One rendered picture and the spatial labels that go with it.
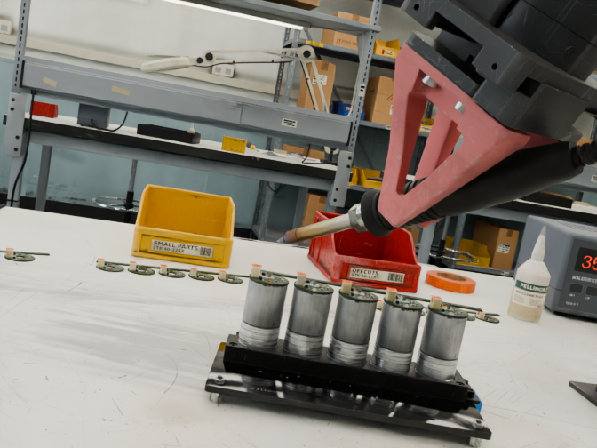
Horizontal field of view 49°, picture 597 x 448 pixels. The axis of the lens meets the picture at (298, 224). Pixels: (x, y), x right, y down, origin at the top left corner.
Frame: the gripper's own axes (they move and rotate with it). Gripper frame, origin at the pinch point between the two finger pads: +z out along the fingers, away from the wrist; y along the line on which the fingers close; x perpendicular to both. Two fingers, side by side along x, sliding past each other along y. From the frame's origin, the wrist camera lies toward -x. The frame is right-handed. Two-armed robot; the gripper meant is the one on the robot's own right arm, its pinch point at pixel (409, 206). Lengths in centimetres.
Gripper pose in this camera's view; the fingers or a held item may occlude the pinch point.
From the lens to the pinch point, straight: 32.6
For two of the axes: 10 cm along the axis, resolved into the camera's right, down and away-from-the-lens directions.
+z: -4.8, 7.5, 4.5
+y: -7.0, -0.2, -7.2
